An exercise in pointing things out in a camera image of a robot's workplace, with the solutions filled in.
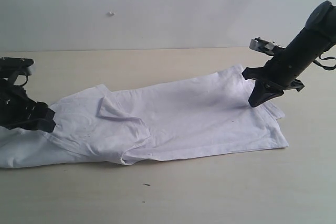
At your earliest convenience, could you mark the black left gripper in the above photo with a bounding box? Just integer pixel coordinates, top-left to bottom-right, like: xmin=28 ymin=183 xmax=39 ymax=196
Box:
xmin=1 ymin=78 xmax=55 ymax=132

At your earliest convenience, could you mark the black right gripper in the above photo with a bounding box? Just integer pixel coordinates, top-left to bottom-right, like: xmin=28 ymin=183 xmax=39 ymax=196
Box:
xmin=241 ymin=53 xmax=305 ymax=108

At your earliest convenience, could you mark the white t-shirt red lettering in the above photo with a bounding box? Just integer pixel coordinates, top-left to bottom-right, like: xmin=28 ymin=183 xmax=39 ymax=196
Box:
xmin=1 ymin=65 xmax=288 ymax=168

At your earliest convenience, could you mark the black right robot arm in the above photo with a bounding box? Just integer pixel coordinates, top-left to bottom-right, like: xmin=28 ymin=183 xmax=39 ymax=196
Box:
xmin=242 ymin=1 xmax=335 ymax=108

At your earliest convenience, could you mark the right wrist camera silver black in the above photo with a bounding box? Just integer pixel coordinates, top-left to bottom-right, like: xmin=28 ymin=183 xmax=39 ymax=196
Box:
xmin=249 ymin=37 xmax=285 ymax=57

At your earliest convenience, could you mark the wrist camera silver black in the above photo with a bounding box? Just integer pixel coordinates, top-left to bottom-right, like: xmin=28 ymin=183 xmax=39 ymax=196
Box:
xmin=1 ymin=57 xmax=34 ymax=78
xmin=249 ymin=37 xmax=285 ymax=57

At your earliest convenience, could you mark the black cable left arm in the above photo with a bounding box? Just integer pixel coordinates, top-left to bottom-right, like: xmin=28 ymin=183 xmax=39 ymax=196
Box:
xmin=7 ymin=69 xmax=31 ymax=87

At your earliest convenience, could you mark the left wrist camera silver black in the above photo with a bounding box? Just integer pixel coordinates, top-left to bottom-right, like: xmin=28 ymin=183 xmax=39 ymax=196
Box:
xmin=1 ymin=57 xmax=34 ymax=78

